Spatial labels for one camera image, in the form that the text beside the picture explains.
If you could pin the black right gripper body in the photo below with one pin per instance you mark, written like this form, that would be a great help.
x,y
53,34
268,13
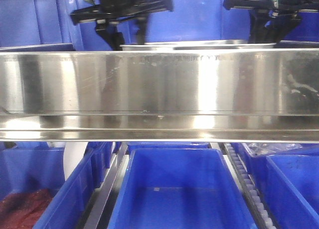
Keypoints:
x,y
281,6

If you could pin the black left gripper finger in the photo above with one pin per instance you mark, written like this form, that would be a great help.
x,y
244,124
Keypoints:
x,y
110,34
142,24

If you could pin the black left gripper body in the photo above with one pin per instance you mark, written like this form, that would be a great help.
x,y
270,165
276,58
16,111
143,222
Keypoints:
x,y
116,11

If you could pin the small silver tray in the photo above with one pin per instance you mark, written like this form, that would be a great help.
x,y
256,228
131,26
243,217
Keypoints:
x,y
196,45

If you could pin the blue bin upper right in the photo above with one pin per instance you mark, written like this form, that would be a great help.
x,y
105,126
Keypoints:
x,y
307,30

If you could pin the blue bin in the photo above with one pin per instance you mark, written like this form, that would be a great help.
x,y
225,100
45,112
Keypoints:
x,y
288,183
179,189
307,30
166,144
27,168
33,22

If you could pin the large blue bin upper shelf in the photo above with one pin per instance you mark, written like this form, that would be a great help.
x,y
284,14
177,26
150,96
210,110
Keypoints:
x,y
190,20

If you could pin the blue bin upper left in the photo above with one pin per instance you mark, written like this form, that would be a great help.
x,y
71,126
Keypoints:
x,y
33,22

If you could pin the blue bin behind lower centre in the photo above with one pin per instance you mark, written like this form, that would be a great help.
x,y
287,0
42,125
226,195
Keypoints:
x,y
166,144

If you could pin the clear plastic wrap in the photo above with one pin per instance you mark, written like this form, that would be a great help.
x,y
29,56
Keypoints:
x,y
262,148

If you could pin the blue bin lower left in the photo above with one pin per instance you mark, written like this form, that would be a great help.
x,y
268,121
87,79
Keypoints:
x,y
27,168

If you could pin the blue bin lower right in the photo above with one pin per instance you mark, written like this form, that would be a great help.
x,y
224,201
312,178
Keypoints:
x,y
288,183

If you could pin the red mesh bag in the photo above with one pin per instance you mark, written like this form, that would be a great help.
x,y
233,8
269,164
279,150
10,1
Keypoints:
x,y
22,210

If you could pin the white roller track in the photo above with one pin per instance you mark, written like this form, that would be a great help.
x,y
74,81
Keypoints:
x,y
254,202

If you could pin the stainless steel shelf front rail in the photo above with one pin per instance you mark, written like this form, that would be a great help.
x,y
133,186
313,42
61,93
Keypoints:
x,y
202,95

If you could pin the steel divider rail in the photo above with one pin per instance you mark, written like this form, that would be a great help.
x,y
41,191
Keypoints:
x,y
100,207

